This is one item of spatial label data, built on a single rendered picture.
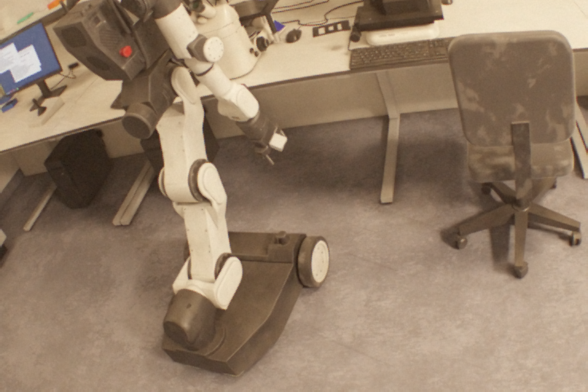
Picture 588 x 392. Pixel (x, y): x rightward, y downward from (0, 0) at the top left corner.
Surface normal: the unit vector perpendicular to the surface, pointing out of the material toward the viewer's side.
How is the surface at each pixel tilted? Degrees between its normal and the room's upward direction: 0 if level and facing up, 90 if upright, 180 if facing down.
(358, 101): 90
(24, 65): 86
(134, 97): 54
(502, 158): 0
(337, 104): 90
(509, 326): 0
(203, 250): 62
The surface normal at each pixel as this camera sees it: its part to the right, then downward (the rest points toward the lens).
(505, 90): -0.29, 0.65
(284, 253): -0.47, -0.07
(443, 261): -0.32, -0.76
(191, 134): 0.88, -0.02
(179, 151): -0.45, 0.25
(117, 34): 0.79, 0.16
